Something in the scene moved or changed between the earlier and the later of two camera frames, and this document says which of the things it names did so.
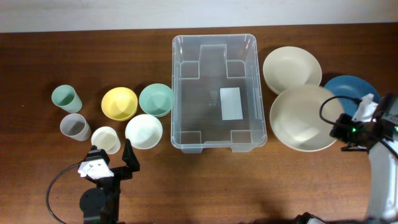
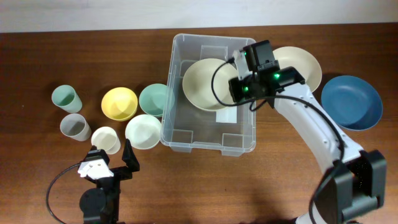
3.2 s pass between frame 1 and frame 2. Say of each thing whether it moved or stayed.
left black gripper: stayed
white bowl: stayed
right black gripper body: moved
